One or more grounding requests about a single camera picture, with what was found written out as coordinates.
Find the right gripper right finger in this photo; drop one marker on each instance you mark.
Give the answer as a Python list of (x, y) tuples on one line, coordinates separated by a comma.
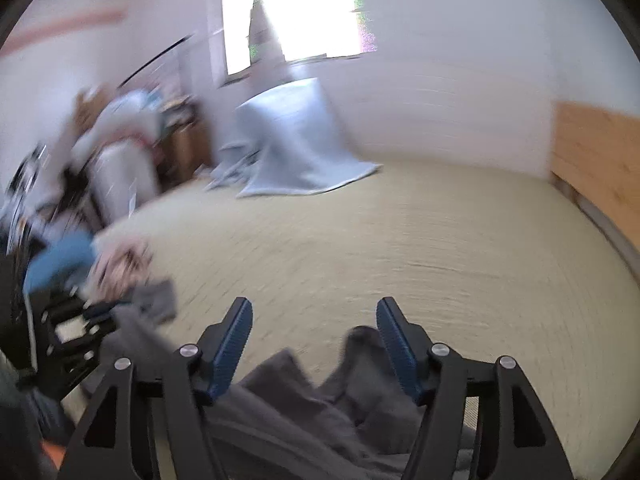
[(489, 409)]

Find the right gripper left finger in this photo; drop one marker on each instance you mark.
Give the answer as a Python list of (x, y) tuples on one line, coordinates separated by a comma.
[(139, 419)]

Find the dark grey smile sweatshirt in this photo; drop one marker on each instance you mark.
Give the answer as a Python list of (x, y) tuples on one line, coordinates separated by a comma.
[(275, 424)]

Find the black clothes rack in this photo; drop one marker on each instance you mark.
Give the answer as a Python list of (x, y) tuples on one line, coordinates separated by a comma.
[(152, 60)]

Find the blue garment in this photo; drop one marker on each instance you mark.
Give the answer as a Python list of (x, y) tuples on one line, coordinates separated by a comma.
[(70, 258)]

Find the pink garment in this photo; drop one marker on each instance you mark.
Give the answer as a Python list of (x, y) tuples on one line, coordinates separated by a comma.
[(118, 268)]

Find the white bicycle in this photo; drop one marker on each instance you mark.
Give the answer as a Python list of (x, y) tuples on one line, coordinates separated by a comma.
[(25, 230)]

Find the cardboard box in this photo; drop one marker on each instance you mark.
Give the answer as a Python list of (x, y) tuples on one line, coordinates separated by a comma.
[(187, 148)]

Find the white teal plush pillow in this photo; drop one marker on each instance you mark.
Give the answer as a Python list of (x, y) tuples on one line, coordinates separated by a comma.
[(100, 118)]

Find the light blue blanket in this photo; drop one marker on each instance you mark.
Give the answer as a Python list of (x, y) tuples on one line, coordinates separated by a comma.
[(288, 142)]

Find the wooden headboard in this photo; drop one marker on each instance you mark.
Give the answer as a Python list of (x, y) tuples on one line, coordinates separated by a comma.
[(596, 152)]

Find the pineapple print curtain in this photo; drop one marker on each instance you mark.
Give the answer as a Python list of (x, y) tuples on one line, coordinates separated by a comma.
[(268, 67)]

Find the window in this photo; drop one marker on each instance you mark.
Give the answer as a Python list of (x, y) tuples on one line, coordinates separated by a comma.
[(306, 29)]

